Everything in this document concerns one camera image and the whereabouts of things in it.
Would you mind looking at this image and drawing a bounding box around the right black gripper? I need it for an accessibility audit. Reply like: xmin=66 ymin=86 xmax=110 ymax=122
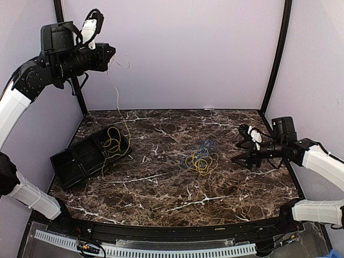
xmin=232 ymin=138 xmax=286 ymax=170

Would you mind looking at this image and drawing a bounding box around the grey thin cable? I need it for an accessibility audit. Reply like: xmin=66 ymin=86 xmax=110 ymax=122
xmin=101 ymin=55 xmax=132 ymax=183

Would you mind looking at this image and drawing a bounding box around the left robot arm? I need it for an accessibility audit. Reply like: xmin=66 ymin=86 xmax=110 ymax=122
xmin=1 ymin=23 xmax=82 ymax=191

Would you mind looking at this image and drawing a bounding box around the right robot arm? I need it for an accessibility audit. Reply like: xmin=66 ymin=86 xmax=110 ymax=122
xmin=231 ymin=117 xmax=343 ymax=233

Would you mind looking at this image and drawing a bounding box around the black compartment tray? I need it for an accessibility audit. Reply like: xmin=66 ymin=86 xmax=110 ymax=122
xmin=50 ymin=126 xmax=132 ymax=190

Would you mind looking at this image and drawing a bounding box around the blue object at corner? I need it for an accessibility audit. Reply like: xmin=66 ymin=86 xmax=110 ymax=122
xmin=325 ymin=249 xmax=343 ymax=258

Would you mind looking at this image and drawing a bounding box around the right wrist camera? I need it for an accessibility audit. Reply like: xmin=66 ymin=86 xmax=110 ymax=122
xmin=239 ymin=124 xmax=262 ymax=151

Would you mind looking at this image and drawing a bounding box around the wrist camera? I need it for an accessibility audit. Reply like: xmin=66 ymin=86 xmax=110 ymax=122
xmin=239 ymin=124 xmax=262 ymax=151
xmin=81 ymin=9 xmax=104 ymax=50

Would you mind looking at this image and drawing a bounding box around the left black frame post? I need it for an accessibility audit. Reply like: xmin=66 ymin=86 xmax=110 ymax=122
xmin=53 ymin=0 xmax=88 ymax=116

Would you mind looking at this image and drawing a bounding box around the black frame post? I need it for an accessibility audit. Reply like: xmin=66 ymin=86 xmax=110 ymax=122
xmin=53 ymin=0 xmax=88 ymax=116
xmin=260 ymin=0 xmax=292 ymax=116

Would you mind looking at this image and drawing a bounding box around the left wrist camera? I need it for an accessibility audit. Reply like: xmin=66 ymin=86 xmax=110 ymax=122
xmin=81 ymin=9 xmax=104 ymax=50

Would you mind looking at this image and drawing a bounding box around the blue cable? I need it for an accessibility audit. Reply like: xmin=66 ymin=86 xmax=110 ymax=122
xmin=180 ymin=139 xmax=220 ymax=173

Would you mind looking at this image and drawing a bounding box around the black front rail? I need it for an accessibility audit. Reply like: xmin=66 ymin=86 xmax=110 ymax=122
xmin=74 ymin=217 xmax=284 ymax=243

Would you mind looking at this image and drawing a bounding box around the white slotted cable duct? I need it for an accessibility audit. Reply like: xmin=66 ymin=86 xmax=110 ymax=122
xmin=34 ymin=230 xmax=257 ymax=257

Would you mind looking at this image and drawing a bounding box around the right black frame post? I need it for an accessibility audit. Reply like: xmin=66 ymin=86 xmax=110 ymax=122
xmin=260 ymin=0 xmax=292 ymax=116

